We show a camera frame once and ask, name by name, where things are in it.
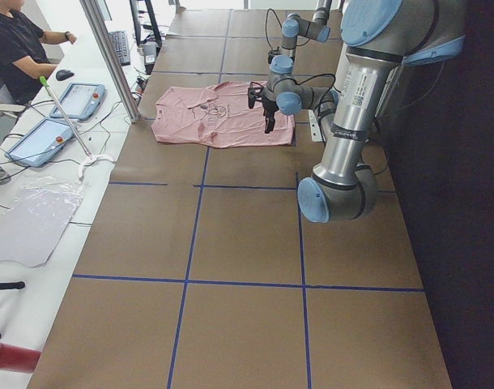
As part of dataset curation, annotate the person in black shirt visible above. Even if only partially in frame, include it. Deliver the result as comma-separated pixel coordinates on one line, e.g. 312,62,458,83
0,0,77,105

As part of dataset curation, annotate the pink Snoopy t-shirt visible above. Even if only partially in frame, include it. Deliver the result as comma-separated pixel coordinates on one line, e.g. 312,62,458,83
151,81,295,148

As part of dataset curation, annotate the teach pendant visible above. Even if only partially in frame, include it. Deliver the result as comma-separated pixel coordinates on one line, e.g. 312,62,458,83
58,83,106,121
6,118,74,168

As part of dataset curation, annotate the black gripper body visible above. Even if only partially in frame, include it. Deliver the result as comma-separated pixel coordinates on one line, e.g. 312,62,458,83
262,95,277,118

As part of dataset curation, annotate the lower teach pendant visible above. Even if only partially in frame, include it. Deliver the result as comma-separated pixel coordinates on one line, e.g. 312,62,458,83
6,118,74,168

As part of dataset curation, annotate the aluminium frame post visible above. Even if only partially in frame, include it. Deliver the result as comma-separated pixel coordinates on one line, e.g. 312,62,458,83
79,0,140,123

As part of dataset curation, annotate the black computer mouse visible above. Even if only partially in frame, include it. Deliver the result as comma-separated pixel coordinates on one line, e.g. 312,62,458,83
55,69,75,81

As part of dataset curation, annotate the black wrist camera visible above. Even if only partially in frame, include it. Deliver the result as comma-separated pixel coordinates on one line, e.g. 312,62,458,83
247,82,264,109

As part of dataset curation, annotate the black keyboard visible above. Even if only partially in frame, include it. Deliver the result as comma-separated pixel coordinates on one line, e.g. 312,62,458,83
108,30,130,66

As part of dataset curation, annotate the clear plastic bag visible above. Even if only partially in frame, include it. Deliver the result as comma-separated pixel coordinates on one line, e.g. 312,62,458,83
0,176,84,267

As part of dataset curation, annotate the upper teach pendant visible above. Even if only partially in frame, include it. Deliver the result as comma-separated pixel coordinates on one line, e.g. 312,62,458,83
58,83,106,121

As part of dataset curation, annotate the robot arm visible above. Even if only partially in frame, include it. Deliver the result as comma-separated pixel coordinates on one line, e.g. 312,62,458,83
280,0,332,60
248,0,466,223

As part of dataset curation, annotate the stick with green tip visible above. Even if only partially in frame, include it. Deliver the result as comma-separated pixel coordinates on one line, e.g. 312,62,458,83
39,75,116,181

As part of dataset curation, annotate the red fire extinguisher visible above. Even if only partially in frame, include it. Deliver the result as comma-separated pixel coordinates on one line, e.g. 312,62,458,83
0,342,41,374

